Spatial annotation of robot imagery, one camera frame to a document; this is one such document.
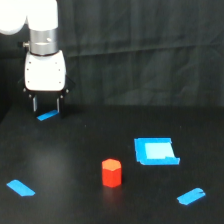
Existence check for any blue tape strip far left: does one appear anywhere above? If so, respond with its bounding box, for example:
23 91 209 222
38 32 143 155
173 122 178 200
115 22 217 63
37 110 58 121

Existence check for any blue tape strip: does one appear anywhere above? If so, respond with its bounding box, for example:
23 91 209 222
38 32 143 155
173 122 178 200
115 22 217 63
7 180 35 197
177 188 206 206
37 110 58 121

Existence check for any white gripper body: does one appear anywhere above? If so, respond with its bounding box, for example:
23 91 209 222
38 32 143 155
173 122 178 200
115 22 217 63
19 50 75 98

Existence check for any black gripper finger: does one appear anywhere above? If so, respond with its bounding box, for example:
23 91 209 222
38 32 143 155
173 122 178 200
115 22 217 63
32 96 38 116
57 95 65 118

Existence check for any blue tape strip near right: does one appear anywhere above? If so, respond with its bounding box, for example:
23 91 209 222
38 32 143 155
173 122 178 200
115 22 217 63
177 188 206 206

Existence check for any black backdrop cloth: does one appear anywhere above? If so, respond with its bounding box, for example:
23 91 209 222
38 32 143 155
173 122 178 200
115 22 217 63
0 0 224 108

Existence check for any red hexagonal block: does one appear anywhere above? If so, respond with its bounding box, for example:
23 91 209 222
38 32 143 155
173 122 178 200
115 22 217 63
102 159 122 188

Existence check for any blue tape strip near left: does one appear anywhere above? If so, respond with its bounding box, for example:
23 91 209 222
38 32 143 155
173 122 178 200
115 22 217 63
7 180 35 197

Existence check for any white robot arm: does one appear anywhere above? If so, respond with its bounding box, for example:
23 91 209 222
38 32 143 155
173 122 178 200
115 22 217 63
0 0 75 121

